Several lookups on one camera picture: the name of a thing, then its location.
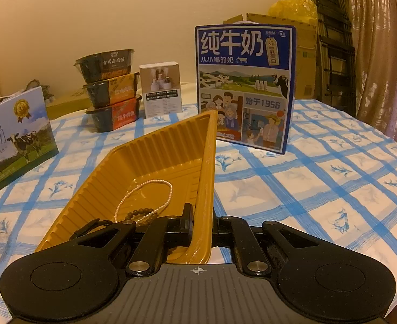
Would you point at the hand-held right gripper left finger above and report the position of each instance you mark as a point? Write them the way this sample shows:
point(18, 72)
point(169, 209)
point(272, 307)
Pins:
point(186, 226)

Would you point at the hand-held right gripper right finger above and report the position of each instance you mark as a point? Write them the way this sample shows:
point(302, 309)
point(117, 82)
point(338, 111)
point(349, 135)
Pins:
point(229, 229)

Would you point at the gold plastic tray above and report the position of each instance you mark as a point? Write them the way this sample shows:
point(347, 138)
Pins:
point(158, 155)

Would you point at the black wristwatch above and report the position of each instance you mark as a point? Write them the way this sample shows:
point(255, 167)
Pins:
point(83, 229)

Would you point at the blue checkered tablecloth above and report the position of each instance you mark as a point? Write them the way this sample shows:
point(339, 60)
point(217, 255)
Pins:
point(303, 192)

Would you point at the black food bowl red label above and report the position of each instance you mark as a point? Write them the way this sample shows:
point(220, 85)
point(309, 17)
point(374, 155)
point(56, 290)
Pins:
point(115, 114)

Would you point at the small white product box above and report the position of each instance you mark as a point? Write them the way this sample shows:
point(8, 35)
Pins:
point(161, 91)

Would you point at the black food bowl yellow label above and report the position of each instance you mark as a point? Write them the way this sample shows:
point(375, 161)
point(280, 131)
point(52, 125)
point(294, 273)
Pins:
point(112, 89)

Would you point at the tall blue milk carton box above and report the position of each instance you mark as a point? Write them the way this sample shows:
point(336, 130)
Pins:
point(242, 74)

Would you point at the flat yellow cardboard box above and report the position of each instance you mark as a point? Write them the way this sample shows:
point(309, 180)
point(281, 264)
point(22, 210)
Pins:
point(68, 103)

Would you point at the open cardboard box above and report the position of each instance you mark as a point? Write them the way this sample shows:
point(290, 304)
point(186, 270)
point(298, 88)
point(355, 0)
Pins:
point(305, 57)

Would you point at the light blue milk gift box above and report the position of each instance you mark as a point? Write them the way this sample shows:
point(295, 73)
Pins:
point(16, 141)

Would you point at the black folding ladder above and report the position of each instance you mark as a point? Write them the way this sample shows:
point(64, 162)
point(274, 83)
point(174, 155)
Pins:
point(335, 47)

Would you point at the yellow plastic bag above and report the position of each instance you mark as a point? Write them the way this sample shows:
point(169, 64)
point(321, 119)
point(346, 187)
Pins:
point(293, 10)

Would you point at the pink patterned curtain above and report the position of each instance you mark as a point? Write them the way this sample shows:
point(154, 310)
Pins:
point(380, 50)

